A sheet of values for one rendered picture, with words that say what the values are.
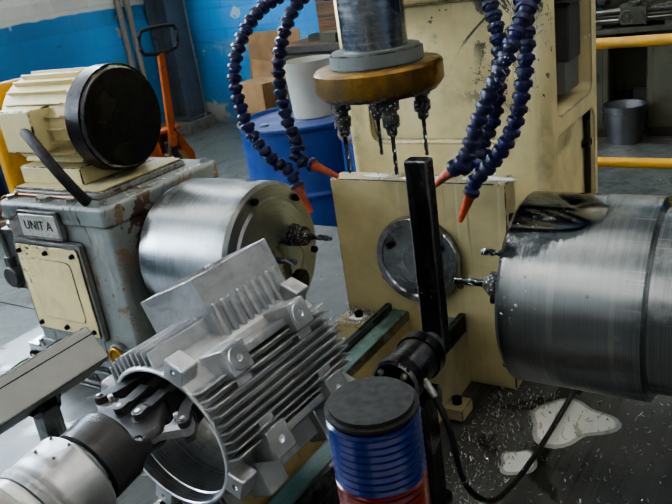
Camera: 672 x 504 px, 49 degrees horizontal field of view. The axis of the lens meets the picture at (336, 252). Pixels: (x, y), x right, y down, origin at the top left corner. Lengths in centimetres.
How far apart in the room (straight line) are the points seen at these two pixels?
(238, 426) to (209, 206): 53
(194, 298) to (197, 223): 40
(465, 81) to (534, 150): 15
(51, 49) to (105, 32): 67
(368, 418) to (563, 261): 47
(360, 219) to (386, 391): 76
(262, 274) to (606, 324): 38
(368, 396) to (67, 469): 29
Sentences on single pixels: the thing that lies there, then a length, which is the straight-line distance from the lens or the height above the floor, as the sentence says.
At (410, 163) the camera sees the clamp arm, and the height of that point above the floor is 125.
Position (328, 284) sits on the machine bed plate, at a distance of 168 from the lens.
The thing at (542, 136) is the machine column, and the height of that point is 118.
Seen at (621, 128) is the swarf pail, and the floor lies 13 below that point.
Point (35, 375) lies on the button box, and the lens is 96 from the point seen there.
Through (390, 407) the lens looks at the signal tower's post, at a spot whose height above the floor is 122.
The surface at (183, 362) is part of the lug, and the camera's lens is 72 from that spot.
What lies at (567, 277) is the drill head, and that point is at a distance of 88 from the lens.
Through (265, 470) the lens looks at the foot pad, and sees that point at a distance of 77.
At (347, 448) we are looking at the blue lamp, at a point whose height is 120.
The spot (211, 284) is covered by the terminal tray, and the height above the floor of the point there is 118.
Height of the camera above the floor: 147
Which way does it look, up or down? 21 degrees down
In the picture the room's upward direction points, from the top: 9 degrees counter-clockwise
